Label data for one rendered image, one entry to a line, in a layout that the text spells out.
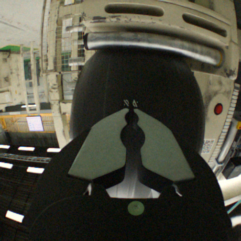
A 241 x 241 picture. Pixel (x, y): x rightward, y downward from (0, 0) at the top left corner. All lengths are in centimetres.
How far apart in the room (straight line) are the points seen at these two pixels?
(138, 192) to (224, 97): 42
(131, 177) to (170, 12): 34
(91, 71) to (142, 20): 15
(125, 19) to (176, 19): 11
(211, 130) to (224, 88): 16
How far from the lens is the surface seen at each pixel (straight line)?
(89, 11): 29
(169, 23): 29
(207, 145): 55
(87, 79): 24
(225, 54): 37
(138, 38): 29
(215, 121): 51
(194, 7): 34
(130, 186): 26
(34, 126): 452
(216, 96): 48
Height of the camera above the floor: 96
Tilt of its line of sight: 25 degrees up
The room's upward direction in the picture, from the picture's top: 178 degrees counter-clockwise
